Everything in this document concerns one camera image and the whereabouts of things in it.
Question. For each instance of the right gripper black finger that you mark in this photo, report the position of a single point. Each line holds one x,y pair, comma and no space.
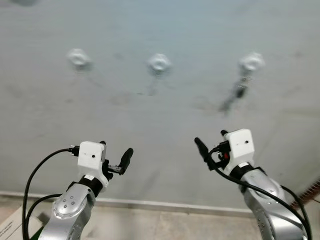
224,133
201,147

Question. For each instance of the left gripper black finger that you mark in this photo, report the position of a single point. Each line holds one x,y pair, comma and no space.
103,144
127,157

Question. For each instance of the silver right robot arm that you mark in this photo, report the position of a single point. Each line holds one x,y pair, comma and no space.
270,201

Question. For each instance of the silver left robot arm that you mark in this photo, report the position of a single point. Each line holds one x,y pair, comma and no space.
70,211

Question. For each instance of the key bunch with dark tag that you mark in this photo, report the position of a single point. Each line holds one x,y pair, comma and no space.
241,90

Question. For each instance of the white baseboard strip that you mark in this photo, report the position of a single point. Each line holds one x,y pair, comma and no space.
150,201

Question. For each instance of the brown ribbed floor mat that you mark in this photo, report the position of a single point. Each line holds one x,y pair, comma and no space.
311,191

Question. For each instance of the white printed paper sheet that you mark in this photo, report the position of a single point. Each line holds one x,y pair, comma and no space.
10,225

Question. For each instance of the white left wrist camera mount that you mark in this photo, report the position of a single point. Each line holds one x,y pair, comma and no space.
91,156

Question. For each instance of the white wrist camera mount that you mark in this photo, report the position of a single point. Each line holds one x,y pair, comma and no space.
240,144
91,156

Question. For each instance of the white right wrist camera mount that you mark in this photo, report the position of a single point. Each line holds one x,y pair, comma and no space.
240,144

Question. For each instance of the white round wall hook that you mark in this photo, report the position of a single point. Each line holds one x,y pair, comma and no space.
79,58
159,63
251,61

